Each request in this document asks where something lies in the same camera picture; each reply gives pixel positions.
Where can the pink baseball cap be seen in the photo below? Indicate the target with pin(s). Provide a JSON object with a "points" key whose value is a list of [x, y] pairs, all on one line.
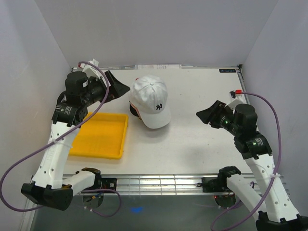
{"points": [[135, 96]]}

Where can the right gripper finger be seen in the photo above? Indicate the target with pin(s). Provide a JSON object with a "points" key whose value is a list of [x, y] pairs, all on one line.
{"points": [[216, 125], [210, 115]]}

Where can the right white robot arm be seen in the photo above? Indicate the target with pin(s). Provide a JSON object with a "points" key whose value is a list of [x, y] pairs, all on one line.
{"points": [[272, 208]]}

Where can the yellow plastic tray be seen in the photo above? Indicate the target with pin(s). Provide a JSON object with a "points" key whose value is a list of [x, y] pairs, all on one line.
{"points": [[103, 136]]}

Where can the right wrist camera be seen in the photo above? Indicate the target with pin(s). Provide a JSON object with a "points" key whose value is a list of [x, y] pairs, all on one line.
{"points": [[236, 99]]}

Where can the black NY baseball cap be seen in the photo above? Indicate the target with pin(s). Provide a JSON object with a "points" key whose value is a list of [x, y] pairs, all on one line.
{"points": [[134, 111]]}

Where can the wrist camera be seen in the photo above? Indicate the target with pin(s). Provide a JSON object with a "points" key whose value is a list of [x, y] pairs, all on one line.
{"points": [[92, 72], [236, 99]]}

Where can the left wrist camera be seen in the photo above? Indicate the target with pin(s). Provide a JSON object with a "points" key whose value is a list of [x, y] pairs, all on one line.
{"points": [[92, 72]]}

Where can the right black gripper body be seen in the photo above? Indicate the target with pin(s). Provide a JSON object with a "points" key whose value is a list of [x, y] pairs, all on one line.
{"points": [[224, 118]]}

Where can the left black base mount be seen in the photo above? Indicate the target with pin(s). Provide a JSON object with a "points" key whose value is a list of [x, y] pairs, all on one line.
{"points": [[109, 183]]}

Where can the aluminium front rail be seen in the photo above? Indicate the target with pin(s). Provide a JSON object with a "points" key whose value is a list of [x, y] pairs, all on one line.
{"points": [[167, 184]]}

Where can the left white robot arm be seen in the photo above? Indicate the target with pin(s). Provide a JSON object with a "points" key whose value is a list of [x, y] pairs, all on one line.
{"points": [[47, 187]]}

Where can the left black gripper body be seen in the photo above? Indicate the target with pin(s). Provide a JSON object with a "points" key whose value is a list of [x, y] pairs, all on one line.
{"points": [[97, 88]]}

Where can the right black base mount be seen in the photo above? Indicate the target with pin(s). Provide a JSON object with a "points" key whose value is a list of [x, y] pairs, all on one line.
{"points": [[215, 185]]}

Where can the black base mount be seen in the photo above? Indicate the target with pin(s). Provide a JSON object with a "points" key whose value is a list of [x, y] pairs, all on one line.
{"points": [[215, 185], [109, 183]]}

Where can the white NY baseball cap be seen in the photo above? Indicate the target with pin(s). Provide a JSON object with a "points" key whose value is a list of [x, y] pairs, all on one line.
{"points": [[154, 110]]}

